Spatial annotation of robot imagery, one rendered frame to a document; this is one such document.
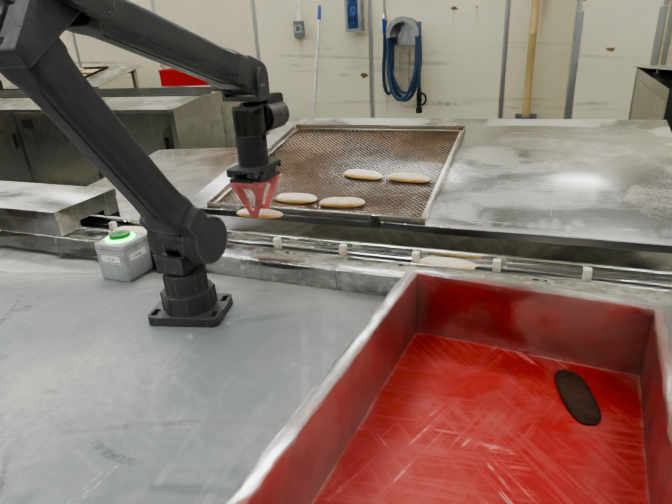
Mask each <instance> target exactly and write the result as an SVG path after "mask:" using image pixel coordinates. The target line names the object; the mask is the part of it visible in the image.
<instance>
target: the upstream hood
mask: <svg viewBox="0 0 672 504"><path fill-rule="evenodd" d="M116 196H117V194H116V190H115V188H101V187H86V186H71V185H57V184H42V183H28V182H13V181H0V230H8V231H17V232H26V233H34V234H43V235H51V236H60V237H62V236H64V235H66V234H69V233H71V232H73V231H75V230H77V229H80V228H82V227H81V223H80V220H81V219H84V218H86V217H88V216H91V215H103V216H105V217H106V216H114V217H121V216H120V212H119V207H118V203H117V199H116Z"/></svg>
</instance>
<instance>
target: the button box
mask: <svg viewBox="0 0 672 504"><path fill-rule="evenodd" d="M94 246H95V250H96V253H97V257H98V261H99V265H100V269H101V272H102V276H103V278H104V279H110V280H117V281H124V282H132V281H133V280H135V279H137V278H138V277H140V276H141V275H143V274H150V273H146V272H148V271H149V270H151V269H152V268H157V266H156V262H155V257H154V255H155V254H151V253H150V249H149V245H148V242H147V235H146V234H143V233H135V237H134V238H133V239H132V240H129V241H127V242H123V243H117V244H110V243H106V242H105V238H104V239H102V240H100V241H98V242H96V243H95V244H94Z"/></svg>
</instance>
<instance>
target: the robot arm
mask: <svg viewBox="0 0 672 504"><path fill-rule="evenodd" d="M65 30H66V31H69V32H72V33H76V34H80V35H86V36H89V37H92V38H95V39H98V40H101V41H103V42H106V43H109V44H111V45H114V46H116V47H119V48H121V49H124V50H127V51H129V52H132V53H134V54H137V55H139V56H142V57H144V58H147V59H150V60H152V61H155V62H157V63H160V64H162V65H165V66H168V67H170V68H173V69H175V70H178V71H180V72H183V73H186V74H188V75H191V76H193V77H196V78H198V79H200V80H203V81H205V82H207V83H208V85H210V86H213V87H215V90H217V91H219V92H221V93H222V101H226V102H243V103H240V105H239V106H235V107H233V108H232V116H233V124H234V132H235V139H236V147H237V155H238V163H239V164H237V165H235V166H233V167H231V168H228V169H226V174H227V177H232V178H230V179H229V181H230V187H231V188H232V189H233V190H234V192H235V193H236V194H237V196H238V197H239V198H240V200H241V201H242V202H243V204H244V206H245V207H246V209H247V211H248V212H249V214H250V216H251V217H254V218H258V216H259V212H260V209H269V206H270V203H271V200H272V197H273V194H274V192H275V190H276V187H277V185H278V182H279V180H280V177H281V174H280V170H276V169H275V167H276V166H281V159H278V158H269V156H268V147H267V137H266V132H267V131H270V130H273V129H276V128H279V127H282V126H284V125H285V124H286V123H287V122H288V119H289V109H288V106H287V105H286V103H285V102H284V101H283V94H282V93H281V92H278V91H277V92H270V90H269V80H268V72H267V68H266V66H265V65H264V63H263V62H262V61H260V60H258V59H256V58H254V57H252V56H250V55H243V54H241V53H239V52H237V51H235V50H232V49H228V48H224V47H222V46H220V45H217V44H215V43H213V42H211V41H209V40H207V39H205V38H203V37H201V36H199V35H197V34H195V33H194V32H192V31H190V30H188V29H186V28H184V27H182V26H180V25H178V24H176V23H174V22H172V21H170V20H168V19H166V18H164V17H162V16H160V15H158V14H156V13H154V12H152V11H150V10H148V9H146V8H144V7H142V6H140V5H138V4H136V3H134V2H132V1H130V0H0V73H1V74H2V75H3V76H4V77H5V78H6V79H7V80H8V81H10V82H11V83H12V84H13V85H15V86H17V87H18V88H20V89H21V90H22V91H23V92H24V93H25V94H26V95H27V96H28V97H29V98H30V99H31V100H32V101H33V102H34V103H35V104H36V105H37V106H38V107H39V108H40V109H41V110H42V111H43V112H44V113H45V114H46V115H47V116H48V117H49V118H50V119H51V120H52V121H53V122H54V123H55V124H56V125H57V126H58V128H59V129H60V130H61V131H62V132H63V133H64V134H65V135H66V136H67V137H68V138H69V139H70V140H71V141H72V142H73V143H74V144H75V145H76V147H77V148H78V149H79V150H80V151H81V152H82V153H83V154H84V155H85V156H86V157H87V158H88V159H89V160H90V161H91V162H92V163H93V164H94V166H95V167H96V168H97V169H98V170H99V171H100V172H101V173H102V174H103V175H104V176H105V177H106V178H107V179H108V180H109V181H110V182H111V183H112V185H113V186H114V187H115V188H116V189H117V190H118V191H119V192H120V193H121V194H122V195H123V196H124V197H125V198H126V199H127V200H128V201H129V202H130V204H131V205H132V206H133V207H134V208H135V209H136V210H137V212H138V213H139V214H140V218H139V221H138V222H139V224H140V225H141V226H142V227H143V228H144V229H145V230H146V231H147V242H148V245H149V247H150V249H151V250H152V252H154V253H155V255H154V257H155V262H156V266H157V271H158V273H162V274H163V276H162V278H163V283H164V288H163V290H162V291H161V292H160V295H161V301H160V302H159V303H158V304H157V305H156V306H155V307H154V309H153V310H152V311H151V312H150V313H149V314H148V315H147V316H148V321H149V325H150V326H170V327H209V328H213V327H217V326H219V325H220V324H221V322H222V320H223V319H224V317H225V316H226V314H227V313H228V311H229V309H230V308H231V306H232V305H233V299H232V294H230V293H216V288H215V283H213V282H212V281H211V280H210V279H208V277H207V271H206V266H205V264H213V263H215V262H217V261H218V260H219V259H220V258H221V257H222V256H223V254H224V252H225V249H226V246H227V240H228V233H227V228H226V225H225V223H224V222H223V220H222V219H221V218H219V217H217V216H213V215H211V214H205V213H204V211H203V210H202V209H201V208H195V207H194V205H193V204H192V203H191V202H190V200H189V199H188V198H187V197H186V196H184V195H183V194H181V193H180V192H179V191H178V190H177V189H176V188H175V187H174V186H173V185H172V184H171V182H170V181H169V180H168V179H167V178H166V176H165V175H164V174H163V173H162V172H161V170H160V169H159V168H158V167H157V165H156V164H155V163H154V162H153V160H152V159H151V158H150V157H149V155H148V154H147V153H146V152H145V151H144V149H143V148H142V147H141V146H140V144H139V143H138V142H137V141H136V139H135V138H134V137H133V136H132V135H131V133H130V132H129V131H128V130H127V128H126V127H125V126H124V125H123V123H122V122H121V121H120V120H119V118H118V117H117V116H116V115H115V114H114V112H113V111H112V110H111V109H110V107H109V106H108V105H107V104H106V102H105V101H104V100H103V99H102V97H101V96H100V95H99V94H98V92H97V91H96V90H95V89H94V88H93V86H92V85H91V84H90V83H89V81H88V80H87V79H86V77H85V76H84V75H83V73H82V72H81V71H80V69H79V68H78V67H77V65H76V64H75V62H74V61H73V59H72V58H71V56H70V54H69V53H68V49H67V47H66V45H65V44H64V43H63V41H62V40H61V39H60V38H59V37H60V36H61V34H62V33H63V32H64V31H65ZM266 182H269V183H270V186H269V190H268V193H267V197H266V201H265V203H264V202H263V195H264V191H265V186H266ZM243 189H250V190H252V191H253V193H254V196H255V207H254V210H253V208H252V206H251V204H250V202H249V200H248V198H247V197H246V195H245V193H244V191H243Z"/></svg>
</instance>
